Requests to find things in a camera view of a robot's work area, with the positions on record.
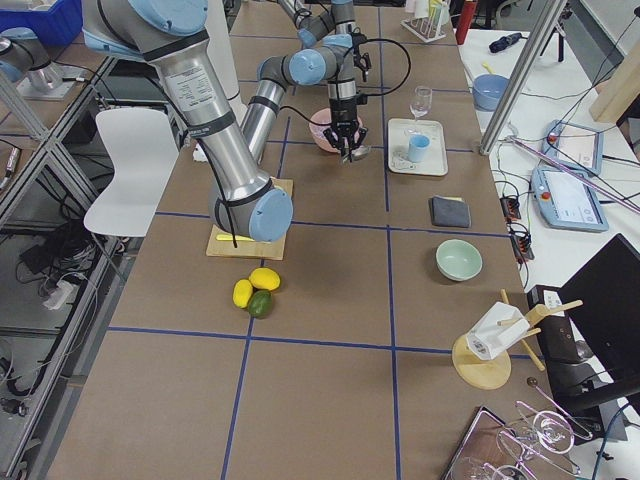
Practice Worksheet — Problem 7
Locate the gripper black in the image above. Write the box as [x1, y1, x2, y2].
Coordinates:
[324, 93, 367, 164]

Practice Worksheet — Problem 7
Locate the metal ice scoop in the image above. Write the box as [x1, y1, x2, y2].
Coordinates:
[345, 145, 371, 164]

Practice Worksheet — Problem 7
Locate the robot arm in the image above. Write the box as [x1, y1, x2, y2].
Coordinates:
[276, 0, 357, 48]
[82, 1, 368, 242]

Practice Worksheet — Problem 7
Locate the blue plastic cup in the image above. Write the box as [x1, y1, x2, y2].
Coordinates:
[407, 134, 430, 163]

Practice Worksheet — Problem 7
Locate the wooden cup stand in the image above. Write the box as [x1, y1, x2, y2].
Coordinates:
[452, 289, 583, 390]

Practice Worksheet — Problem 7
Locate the pink bowl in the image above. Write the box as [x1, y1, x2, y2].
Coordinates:
[309, 112, 338, 153]

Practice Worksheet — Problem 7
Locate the cream bear tray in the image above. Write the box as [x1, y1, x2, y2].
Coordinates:
[387, 118, 448, 176]

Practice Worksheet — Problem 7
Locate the clear wine glass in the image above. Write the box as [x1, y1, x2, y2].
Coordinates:
[405, 85, 433, 136]

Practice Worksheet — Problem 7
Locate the grey folded cloth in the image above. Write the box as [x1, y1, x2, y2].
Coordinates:
[428, 196, 471, 228]

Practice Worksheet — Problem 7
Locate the blue basin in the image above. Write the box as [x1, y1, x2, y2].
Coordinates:
[472, 74, 509, 111]

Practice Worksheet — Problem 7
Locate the bamboo cutting board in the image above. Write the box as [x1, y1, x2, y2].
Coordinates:
[206, 177, 293, 260]

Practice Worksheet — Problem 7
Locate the green bowl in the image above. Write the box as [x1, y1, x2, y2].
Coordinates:
[435, 239, 483, 282]

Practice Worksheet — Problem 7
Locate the yellow plastic knife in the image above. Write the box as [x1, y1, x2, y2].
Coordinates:
[215, 233, 254, 242]

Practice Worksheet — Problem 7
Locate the large yellow lemon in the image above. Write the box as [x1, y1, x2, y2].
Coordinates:
[248, 267, 281, 291]

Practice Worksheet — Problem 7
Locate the folded dark umbrella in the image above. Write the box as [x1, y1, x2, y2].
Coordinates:
[489, 32, 527, 54]

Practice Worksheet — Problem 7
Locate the red bottle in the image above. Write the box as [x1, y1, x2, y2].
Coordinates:
[455, 0, 477, 45]

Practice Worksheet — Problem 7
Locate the green lime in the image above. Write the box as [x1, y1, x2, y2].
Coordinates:
[247, 290, 273, 318]

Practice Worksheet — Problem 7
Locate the small yellow lemon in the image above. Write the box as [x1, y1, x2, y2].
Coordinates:
[232, 279, 254, 309]

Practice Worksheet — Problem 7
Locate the white chair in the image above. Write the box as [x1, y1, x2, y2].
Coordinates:
[84, 107, 179, 237]

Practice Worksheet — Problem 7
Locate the near teach pendant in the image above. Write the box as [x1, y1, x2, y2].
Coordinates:
[530, 166, 609, 233]

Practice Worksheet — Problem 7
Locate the teach pendant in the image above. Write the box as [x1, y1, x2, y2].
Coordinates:
[542, 119, 604, 176]
[530, 166, 609, 233]

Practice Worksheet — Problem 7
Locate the far teach pendant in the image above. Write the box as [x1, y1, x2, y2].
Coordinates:
[542, 119, 604, 176]

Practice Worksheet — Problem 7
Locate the white carton on stand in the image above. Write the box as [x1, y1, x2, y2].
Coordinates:
[465, 302, 530, 361]

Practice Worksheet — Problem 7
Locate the black monitor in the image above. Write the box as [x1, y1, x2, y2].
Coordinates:
[527, 234, 639, 416]

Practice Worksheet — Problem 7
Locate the blue storage crate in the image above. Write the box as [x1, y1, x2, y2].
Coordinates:
[1, 0, 83, 46]

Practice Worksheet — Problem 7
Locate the glass on rack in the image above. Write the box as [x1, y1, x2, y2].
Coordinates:
[496, 401, 594, 479]

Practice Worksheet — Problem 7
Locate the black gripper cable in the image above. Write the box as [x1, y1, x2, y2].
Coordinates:
[277, 29, 412, 124]

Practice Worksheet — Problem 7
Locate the white wire rack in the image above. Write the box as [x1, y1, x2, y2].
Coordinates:
[401, 0, 450, 43]

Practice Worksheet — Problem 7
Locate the aluminium frame post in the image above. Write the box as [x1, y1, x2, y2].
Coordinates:
[478, 0, 566, 156]

